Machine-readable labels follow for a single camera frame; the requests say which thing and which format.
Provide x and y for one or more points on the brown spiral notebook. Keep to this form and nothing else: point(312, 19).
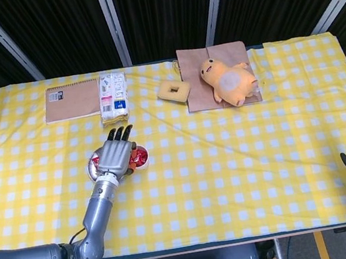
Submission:
point(71, 102)

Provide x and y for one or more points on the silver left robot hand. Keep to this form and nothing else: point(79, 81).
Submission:
point(115, 156)

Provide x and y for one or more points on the brown paper bag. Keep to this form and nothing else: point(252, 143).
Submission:
point(193, 72)

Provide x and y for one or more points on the yellow sponge with hole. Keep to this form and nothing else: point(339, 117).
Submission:
point(165, 94)

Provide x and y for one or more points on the white paper cup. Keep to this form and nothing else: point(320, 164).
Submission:
point(144, 164)

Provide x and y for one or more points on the round steel plate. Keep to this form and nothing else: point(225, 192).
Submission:
point(93, 172)

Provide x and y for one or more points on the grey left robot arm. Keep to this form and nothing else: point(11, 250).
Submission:
point(96, 217)

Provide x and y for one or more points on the yellow checkered tablecloth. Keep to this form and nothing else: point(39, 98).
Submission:
point(218, 178)

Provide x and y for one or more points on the grey metal table leg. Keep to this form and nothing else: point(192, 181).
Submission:
point(279, 255)

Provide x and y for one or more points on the red candy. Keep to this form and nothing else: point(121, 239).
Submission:
point(95, 161)
point(142, 154)
point(138, 162)

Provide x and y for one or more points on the yellow plush toy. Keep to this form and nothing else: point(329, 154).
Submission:
point(232, 85)

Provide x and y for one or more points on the white plastic-wrapped pack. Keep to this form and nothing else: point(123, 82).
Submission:
point(113, 96)

